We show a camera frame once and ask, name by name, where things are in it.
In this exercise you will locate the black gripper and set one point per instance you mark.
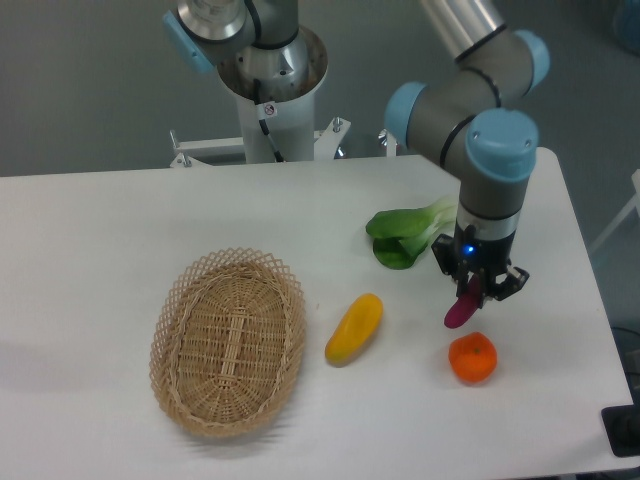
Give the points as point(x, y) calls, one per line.
point(457, 256)

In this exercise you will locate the purple sweet potato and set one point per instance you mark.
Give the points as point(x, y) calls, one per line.
point(465, 306)

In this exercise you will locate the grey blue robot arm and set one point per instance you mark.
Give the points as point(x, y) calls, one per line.
point(465, 126)

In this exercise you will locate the green bok choy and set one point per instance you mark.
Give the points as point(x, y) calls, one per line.
point(400, 236)

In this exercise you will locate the orange tangerine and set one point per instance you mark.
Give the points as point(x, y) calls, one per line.
point(472, 358)

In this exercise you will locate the yellow mango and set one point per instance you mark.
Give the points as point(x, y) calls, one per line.
point(356, 329)

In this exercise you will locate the black device at table edge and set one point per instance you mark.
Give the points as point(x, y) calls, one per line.
point(622, 428)

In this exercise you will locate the oval wicker basket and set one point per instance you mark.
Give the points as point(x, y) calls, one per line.
point(228, 344)

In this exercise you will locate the white frame at right edge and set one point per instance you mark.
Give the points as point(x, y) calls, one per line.
point(631, 206)

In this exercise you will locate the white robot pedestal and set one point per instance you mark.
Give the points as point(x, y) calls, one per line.
point(274, 92)

